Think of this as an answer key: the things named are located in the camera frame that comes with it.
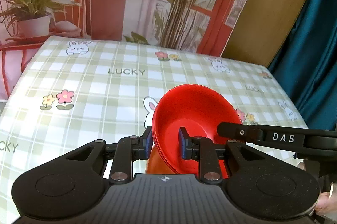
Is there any red plastic bowl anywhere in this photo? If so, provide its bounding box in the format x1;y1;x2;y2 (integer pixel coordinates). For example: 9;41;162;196
152;84;242;175

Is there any person's right hand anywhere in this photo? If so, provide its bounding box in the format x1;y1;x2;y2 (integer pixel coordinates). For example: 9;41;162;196
297;160;337;215

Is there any orange bowl underneath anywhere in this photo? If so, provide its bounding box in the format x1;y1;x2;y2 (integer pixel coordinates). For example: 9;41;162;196
146;146;175;174

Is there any teal curtain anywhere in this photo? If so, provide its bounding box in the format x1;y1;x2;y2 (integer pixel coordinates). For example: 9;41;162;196
269;0;336;130

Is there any green plaid tablecloth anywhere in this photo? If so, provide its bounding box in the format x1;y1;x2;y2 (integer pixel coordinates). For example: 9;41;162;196
1;36;306;223

